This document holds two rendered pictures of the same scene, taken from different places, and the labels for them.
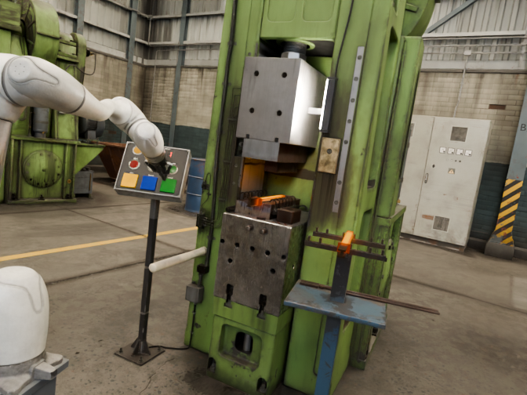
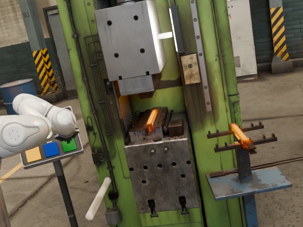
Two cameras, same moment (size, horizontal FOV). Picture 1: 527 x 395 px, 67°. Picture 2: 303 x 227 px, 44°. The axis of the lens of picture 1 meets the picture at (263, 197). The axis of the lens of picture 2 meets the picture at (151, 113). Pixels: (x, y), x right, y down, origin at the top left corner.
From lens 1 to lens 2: 0.63 m
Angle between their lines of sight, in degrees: 16
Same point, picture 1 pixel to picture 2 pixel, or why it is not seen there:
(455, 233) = (247, 66)
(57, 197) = not seen: outside the picture
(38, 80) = (30, 136)
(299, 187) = (161, 96)
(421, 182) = not seen: hidden behind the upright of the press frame
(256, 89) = (113, 37)
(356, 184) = (219, 84)
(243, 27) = not seen: outside the picture
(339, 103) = (185, 24)
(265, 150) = (140, 84)
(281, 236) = (181, 147)
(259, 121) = (127, 62)
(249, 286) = (167, 194)
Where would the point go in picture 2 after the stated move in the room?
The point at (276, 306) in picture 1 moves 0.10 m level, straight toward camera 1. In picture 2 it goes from (195, 200) to (200, 207)
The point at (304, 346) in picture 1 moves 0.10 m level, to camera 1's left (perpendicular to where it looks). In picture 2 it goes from (218, 217) to (205, 222)
